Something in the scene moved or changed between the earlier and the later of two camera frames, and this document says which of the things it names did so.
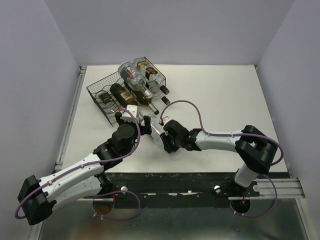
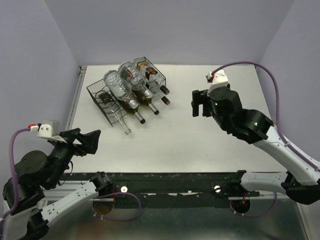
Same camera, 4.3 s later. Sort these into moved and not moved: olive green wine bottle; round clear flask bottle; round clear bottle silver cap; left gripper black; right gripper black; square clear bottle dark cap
Moved: left gripper black; round clear flask bottle; right gripper black
Not moved: square clear bottle dark cap; olive green wine bottle; round clear bottle silver cap
